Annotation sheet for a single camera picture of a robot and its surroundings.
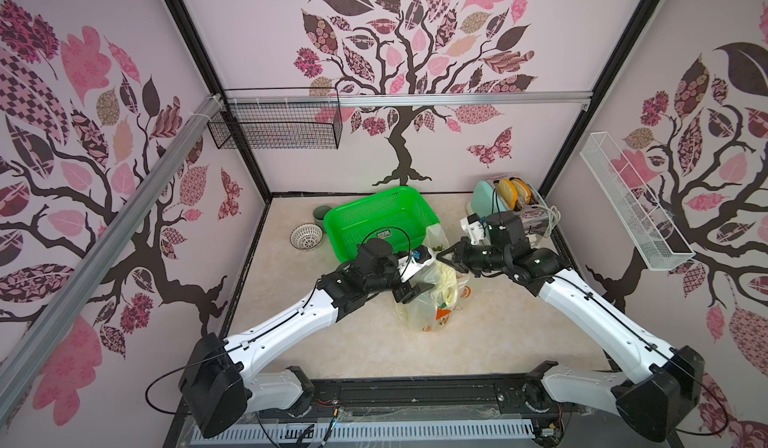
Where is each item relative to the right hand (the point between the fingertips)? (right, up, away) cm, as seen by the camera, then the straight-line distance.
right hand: (437, 261), depth 72 cm
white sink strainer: (-43, +4, +34) cm, 55 cm away
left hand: (-4, -4, +1) cm, 6 cm away
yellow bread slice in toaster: (+27, +19, +22) cm, 39 cm away
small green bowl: (-37, +13, +33) cm, 51 cm away
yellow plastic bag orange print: (-1, -12, -1) cm, 12 cm away
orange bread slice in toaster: (+32, +20, +23) cm, 44 cm away
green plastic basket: (-8, +12, +42) cm, 44 cm away
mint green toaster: (+21, +17, +27) cm, 38 cm away
